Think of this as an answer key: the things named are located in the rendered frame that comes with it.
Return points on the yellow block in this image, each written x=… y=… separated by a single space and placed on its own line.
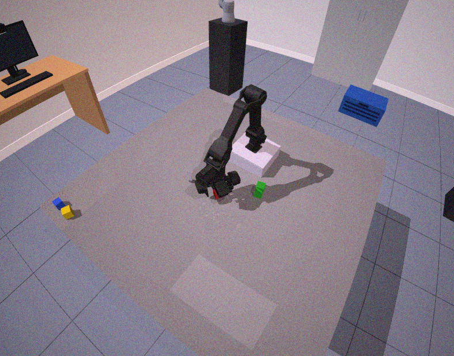
x=67 y=212

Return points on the blue block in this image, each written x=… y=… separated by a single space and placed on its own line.
x=58 y=203

